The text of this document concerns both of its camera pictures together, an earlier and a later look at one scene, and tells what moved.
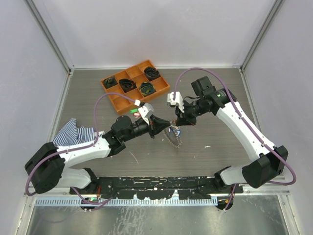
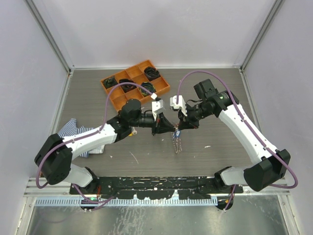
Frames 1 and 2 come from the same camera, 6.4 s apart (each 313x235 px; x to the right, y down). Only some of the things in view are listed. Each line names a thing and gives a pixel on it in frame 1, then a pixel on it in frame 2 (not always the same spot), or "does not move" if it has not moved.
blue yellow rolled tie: (146, 88) does not move
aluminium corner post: (277, 5) does not move
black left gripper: (156, 125) -> (161, 125)
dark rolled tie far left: (109, 82) does not move
